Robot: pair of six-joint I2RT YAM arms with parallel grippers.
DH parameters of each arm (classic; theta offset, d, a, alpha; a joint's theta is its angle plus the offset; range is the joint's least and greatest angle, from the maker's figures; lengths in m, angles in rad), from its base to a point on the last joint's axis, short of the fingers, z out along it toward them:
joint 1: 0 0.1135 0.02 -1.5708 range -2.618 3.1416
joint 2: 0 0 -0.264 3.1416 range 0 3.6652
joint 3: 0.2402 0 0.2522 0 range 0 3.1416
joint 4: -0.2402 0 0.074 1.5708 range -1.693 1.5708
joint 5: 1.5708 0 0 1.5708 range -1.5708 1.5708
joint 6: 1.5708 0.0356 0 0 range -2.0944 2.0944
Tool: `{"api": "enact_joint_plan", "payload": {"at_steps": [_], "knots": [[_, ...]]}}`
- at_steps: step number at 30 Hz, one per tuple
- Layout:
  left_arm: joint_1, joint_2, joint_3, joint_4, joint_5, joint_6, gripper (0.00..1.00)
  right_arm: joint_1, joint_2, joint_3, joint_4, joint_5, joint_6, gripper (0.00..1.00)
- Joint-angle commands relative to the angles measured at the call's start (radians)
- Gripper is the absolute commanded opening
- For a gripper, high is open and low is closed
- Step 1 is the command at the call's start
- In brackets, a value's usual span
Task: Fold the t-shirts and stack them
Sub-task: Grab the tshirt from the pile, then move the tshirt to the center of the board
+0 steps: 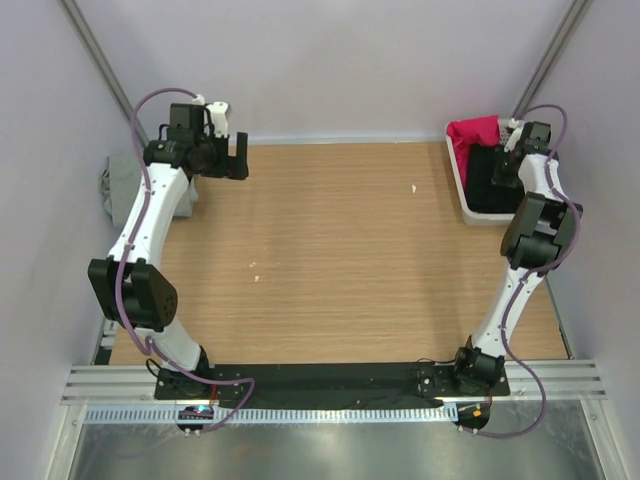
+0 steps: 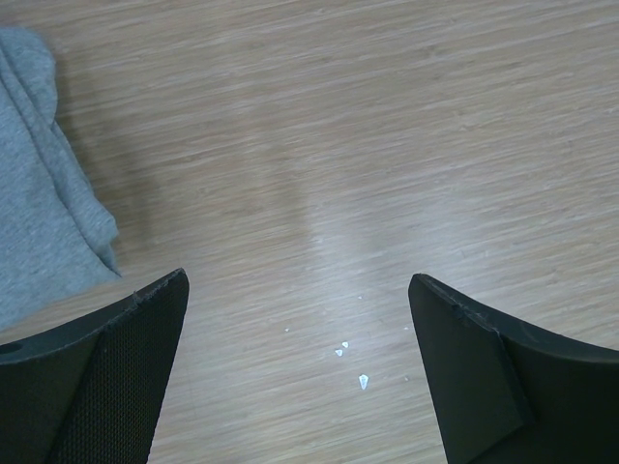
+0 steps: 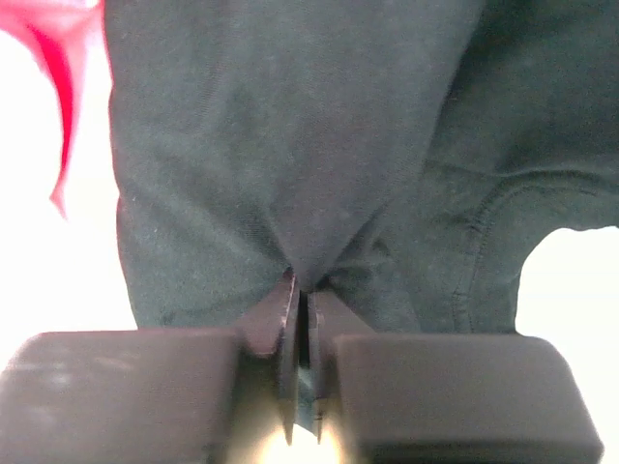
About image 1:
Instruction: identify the black t shirt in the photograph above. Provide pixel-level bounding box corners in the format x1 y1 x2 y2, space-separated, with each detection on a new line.
465 144 524 214

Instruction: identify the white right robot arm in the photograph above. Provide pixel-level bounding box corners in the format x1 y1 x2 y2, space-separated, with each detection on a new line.
450 119 582 396

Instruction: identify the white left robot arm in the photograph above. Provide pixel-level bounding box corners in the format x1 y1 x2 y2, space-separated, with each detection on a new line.
88 96 249 400

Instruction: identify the pink t shirt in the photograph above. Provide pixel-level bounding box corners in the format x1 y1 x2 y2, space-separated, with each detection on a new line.
446 115 500 188

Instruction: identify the white plastic laundry basket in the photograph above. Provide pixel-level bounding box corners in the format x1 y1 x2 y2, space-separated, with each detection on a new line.
445 117 514 226

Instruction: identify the grey folded t shirt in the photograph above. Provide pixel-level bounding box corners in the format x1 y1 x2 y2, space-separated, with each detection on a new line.
99 154 199 228

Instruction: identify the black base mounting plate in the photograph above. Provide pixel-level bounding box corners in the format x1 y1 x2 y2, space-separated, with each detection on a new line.
145 359 510 410

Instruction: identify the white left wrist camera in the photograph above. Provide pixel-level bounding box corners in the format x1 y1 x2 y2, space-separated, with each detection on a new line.
191 94 231 138

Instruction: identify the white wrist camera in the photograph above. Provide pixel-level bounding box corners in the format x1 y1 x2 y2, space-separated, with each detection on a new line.
500 118 524 152
191 94 231 138

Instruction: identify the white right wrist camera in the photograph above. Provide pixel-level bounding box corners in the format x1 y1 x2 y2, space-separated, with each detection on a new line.
500 118 524 152

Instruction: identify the left aluminium corner post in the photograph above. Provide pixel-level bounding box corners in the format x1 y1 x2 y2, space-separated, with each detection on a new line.
58 0 134 122

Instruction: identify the aluminium corner post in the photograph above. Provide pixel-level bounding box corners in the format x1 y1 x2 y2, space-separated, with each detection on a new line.
511 0 593 118
58 0 134 122

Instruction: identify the right aluminium corner post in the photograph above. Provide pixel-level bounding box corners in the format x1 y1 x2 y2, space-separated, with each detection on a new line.
511 0 593 118

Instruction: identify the aluminium frame rail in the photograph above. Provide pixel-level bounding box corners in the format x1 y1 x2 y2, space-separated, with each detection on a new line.
62 360 605 410

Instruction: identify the white slotted cable duct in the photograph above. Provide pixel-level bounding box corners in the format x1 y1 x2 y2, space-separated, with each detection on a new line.
84 403 458 426

